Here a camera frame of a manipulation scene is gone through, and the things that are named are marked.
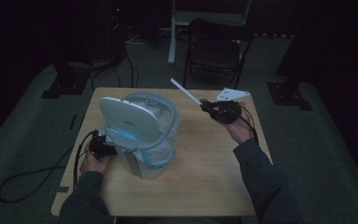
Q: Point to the white metal desk frame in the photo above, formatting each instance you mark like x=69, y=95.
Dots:
x=180, y=18

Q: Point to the black stand base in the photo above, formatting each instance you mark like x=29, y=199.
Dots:
x=66, y=82
x=287, y=95

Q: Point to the person's right hand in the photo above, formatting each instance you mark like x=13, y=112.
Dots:
x=242, y=130

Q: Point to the person's left hand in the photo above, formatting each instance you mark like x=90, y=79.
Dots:
x=93, y=163

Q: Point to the black folding chair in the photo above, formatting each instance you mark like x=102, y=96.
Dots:
x=216, y=53

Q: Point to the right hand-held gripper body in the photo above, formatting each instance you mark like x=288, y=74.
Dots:
x=225, y=110

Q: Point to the white straw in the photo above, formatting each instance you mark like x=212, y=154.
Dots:
x=185, y=90

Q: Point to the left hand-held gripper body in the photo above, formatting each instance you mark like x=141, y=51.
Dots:
x=101, y=147

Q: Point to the white lidded trash can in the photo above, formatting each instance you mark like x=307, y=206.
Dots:
x=127, y=118

